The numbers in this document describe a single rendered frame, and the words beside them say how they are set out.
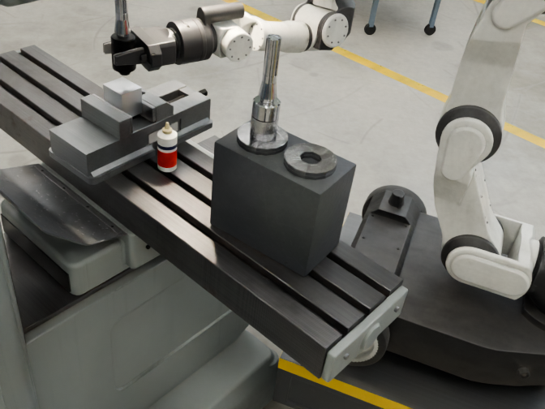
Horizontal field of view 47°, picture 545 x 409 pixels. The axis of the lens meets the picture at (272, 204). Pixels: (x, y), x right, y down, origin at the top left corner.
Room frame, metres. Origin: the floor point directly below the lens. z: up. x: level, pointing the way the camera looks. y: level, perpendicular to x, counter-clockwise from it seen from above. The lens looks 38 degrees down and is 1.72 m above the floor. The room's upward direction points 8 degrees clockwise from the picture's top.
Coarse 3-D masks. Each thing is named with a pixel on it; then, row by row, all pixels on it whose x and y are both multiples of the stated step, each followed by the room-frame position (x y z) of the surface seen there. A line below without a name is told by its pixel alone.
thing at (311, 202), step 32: (224, 160) 0.90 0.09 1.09; (256, 160) 0.87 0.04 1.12; (288, 160) 0.87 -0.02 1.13; (320, 160) 0.89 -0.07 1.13; (224, 192) 0.90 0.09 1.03; (256, 192) 0.86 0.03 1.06; (288, 192) 0.83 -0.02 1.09; (320, 192) 0.81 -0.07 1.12; (224, 224) 0.89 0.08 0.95; (256, 224) 0.86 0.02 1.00; (288, 224) 0.83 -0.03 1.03; (320, 224) 0.82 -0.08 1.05; (288, 256) 0.82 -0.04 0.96; (320, 256) 0.84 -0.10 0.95
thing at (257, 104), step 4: (256, 96) 0.94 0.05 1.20; (256, 100) 0.93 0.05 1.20; (276, 100) 0.94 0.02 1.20; (252, 104) 0.93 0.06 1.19; (256, 104) 0.92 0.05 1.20; (260, 104) 0.92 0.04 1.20; (264, 104) 0.92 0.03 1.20; (268, 104) 0.92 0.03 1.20; (272, 104) 0.92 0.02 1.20; (276, 104) 0.92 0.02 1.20; (280, 104) 0.93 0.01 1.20; (256, 108) 0.92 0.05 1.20; (260, 108) 0.91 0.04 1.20; (264, 108) 0.91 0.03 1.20; (268, 108) 0.91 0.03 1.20; (272, 108) 0.91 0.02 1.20; (276, 108) 0.92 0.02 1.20; (268, 112) 0.91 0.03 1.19
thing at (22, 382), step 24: (0, 240) 0.73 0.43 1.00; (0, 264) 0.71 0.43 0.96; (0, 288) 0.69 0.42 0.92; (0, 312) 0.68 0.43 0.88; (0, 336) 0.67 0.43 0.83; (0, 360) 0.66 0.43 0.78; (24, 360) 0.71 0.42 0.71; (0, 384) 0.65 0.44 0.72; (24, 384) 0.69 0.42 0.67; (0, 408) 0.63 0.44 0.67; (24, 408) 0.68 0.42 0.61
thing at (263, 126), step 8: (256, 112) 0.92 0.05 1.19; (264, 112) 0.91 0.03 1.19; (272, 112) 0.91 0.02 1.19; (256, 120) 0.91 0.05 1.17; (264, 120) 0.91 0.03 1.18; (272, 120) 0.91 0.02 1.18; (256, 128) 0.91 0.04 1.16; (264, 128) 0.91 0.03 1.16; (272, 128) 0.92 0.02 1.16; (256, 136) 0.91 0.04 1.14; (264, 136) 0.91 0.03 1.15; (272, 136) 0.92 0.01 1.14
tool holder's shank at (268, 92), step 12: (276, 36) 0.94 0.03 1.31; (276, 48) 0.92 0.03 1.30; (264, 60) 0.93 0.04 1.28; (276, 60) 0.92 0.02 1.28; (264, 72) 0.92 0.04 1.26; (276, 72) 0.93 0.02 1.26; (264, 84) 0.92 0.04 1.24; (276, 84) 0.93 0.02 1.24; (264, 96) 0.92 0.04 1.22; (276, 96) 0.93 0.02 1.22
